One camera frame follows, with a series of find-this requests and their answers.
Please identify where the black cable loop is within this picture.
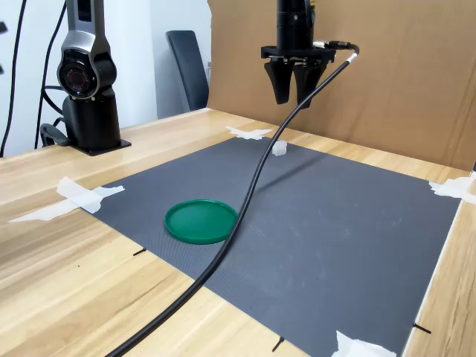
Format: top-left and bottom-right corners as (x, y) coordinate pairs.
(39, 84), (72, 148)

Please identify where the thin black cable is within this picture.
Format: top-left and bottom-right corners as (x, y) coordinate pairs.
(0, 0), (28, 157)
(34, 0), (68, 149)

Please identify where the dark grey mat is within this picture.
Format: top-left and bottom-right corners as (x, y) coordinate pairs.
(91, 134), (464, 357)

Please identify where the dark grey chair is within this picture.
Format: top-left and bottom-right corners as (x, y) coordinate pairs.
(165, 30), (210, 112)

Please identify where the brown cardboard partition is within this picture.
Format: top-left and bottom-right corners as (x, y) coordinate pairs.
(206, 0), (476, 173)

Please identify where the black camera cable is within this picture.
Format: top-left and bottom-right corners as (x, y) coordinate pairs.
(106, 39), (361, 357)

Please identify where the round green lid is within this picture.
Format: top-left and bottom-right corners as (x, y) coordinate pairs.
(164, 199), (238, 245)

